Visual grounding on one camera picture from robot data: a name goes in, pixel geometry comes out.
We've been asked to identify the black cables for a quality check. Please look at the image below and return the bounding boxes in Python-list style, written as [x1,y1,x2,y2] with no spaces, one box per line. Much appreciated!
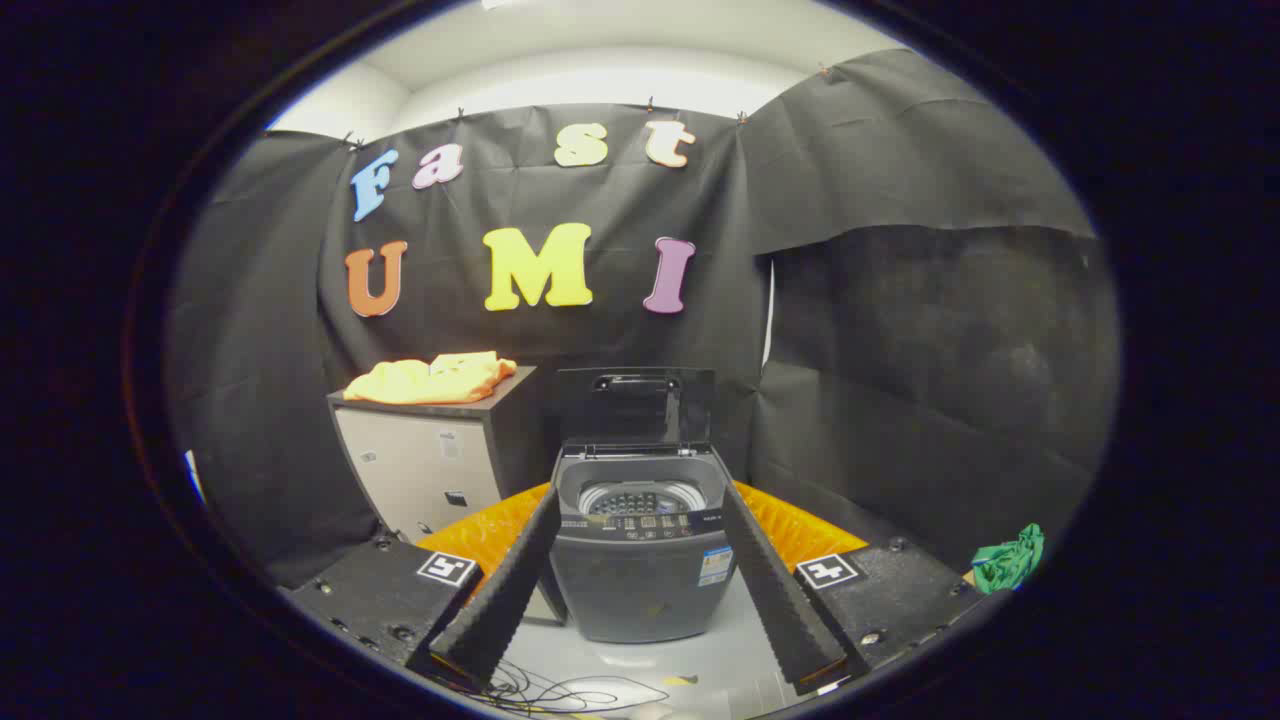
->
[440,655,671,716]

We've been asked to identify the grey cabinet with dark top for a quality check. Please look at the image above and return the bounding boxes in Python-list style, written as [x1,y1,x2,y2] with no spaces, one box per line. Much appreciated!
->
[327,365,561,546]

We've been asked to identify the yellow polo shirt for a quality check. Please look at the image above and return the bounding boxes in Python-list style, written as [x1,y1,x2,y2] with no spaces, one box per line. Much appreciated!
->
[343,350,519,406]

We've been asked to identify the dark grey washing machine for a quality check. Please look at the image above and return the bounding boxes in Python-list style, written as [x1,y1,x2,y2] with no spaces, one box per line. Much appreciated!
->
[548,440,743,644]

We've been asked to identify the green cloth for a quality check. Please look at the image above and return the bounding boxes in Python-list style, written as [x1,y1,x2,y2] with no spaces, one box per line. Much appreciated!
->
[970,523,1046,596]

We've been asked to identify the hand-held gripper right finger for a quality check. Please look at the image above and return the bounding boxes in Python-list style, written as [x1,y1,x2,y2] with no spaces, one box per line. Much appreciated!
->
[718,480,1001,698]

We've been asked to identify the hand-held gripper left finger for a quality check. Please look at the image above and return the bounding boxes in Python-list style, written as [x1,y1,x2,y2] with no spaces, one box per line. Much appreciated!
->
[283,482,563,693]

